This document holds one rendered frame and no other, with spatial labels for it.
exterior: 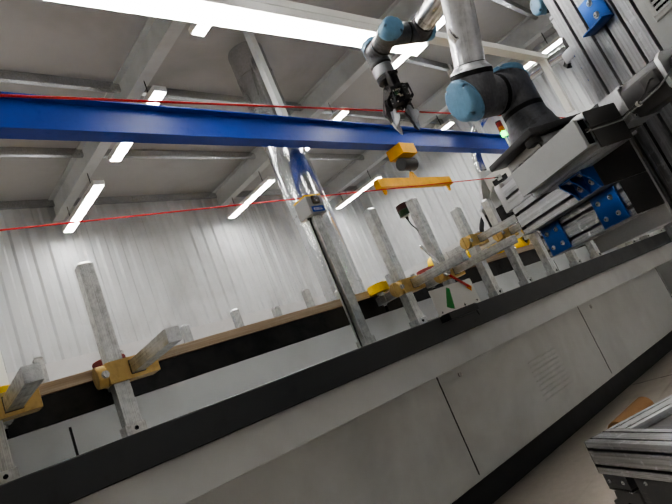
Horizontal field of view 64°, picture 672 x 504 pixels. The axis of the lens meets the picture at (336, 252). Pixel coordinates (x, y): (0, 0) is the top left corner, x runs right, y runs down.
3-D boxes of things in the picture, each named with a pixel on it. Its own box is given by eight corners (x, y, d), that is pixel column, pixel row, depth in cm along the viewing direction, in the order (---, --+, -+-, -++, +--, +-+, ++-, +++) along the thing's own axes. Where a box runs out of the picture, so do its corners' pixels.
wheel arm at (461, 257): (471, 261, 172) (465, 249, 173) (465, 263, 170) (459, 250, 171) (385, 306, 203) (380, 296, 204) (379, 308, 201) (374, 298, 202)
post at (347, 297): (376, 341, 167) (323, 213, 177) (365, 345, 164) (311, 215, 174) (368, 345, 170) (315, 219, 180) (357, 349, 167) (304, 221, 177)
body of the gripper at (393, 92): (395, 101, 178) (381, 71, 180) (388, 115, 186) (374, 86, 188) (415, 96, 180) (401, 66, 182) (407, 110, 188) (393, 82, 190)
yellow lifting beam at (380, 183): (455, 188, 784) (446, 169, 791) (383, 193, 662) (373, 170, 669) (451, 191, 790) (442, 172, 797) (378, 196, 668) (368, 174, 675)
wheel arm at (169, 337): (185, 342, 106) (178, 322, 107) (169, 347, 103) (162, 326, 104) (122, 391, 137) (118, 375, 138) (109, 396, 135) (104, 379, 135)
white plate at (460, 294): (481, 301, 206) (470, 277, 208) (440, 316, 189) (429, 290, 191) (480, 301, 206) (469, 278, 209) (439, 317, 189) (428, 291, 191)
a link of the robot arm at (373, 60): (364, 34, 184) (356, 50, 191) (377, 60, 181) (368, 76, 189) (384, 31, 187) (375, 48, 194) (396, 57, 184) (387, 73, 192)
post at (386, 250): (429, 329, 184) (374, 206, 194) (423, 332, 182) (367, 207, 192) (422, 332, 187) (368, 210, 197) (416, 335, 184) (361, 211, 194)
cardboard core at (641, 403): (649, 394, 228) (622, 419, 208) (658, 412, 226) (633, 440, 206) (631, 398, 233) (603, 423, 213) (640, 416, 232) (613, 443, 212)
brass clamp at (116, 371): (162, 368, 124) (155, 348, 125) (102, 387, 115) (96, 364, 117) (153, 375, 129) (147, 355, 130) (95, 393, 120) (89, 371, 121)
